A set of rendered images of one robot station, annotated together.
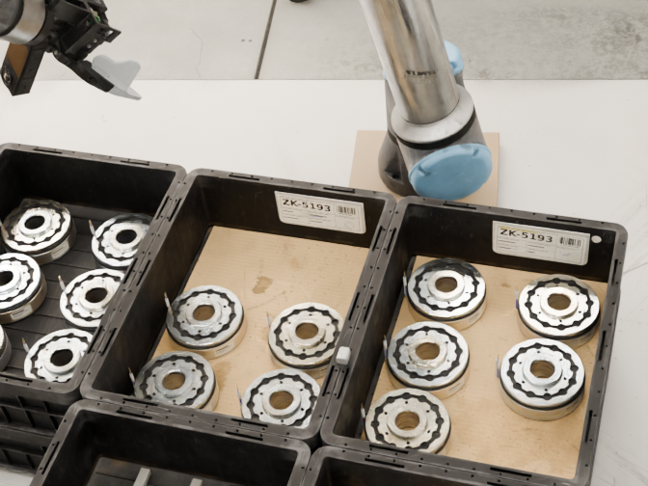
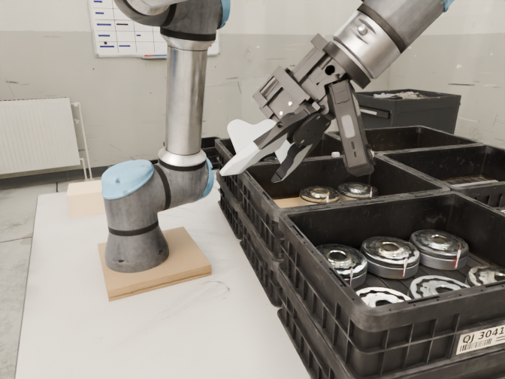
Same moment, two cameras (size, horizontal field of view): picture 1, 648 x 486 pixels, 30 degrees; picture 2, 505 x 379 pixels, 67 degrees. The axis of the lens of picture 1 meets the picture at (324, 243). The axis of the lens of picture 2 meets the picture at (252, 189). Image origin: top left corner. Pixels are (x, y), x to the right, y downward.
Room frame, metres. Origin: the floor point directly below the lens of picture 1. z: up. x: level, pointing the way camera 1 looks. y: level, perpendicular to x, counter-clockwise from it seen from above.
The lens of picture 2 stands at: (1.68, 0.64, 1.22)
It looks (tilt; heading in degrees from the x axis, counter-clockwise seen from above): 21 degrees down; 232
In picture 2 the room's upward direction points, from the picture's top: straight up
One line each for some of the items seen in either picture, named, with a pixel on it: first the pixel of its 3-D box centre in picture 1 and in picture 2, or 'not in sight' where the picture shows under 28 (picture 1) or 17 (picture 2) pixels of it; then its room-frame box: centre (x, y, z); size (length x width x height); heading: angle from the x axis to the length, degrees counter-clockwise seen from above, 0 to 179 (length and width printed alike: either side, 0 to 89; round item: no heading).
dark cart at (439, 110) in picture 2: not in sight; (394, 156); (-0.80, -0.81, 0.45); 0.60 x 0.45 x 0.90; 167
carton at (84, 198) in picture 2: not in sight; (95, 196); (1.35, -0.61, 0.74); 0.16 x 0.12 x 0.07; 162
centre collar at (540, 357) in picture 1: (542, 369); not in sight; (0.87, -0.24, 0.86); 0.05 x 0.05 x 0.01
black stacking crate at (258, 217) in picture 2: (253, 320); (333, 201); (1.01, 0.10, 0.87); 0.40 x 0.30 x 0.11; 158
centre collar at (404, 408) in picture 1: (407, 421); not in sight; (0.82, -0.07, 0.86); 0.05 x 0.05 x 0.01
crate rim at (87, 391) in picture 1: (247, 295); (334, 181); (1.01, 0.10, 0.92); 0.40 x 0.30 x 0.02; 158
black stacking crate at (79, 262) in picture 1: (45, 285); (417, 268); (1.12, 0.38, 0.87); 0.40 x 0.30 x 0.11; 158
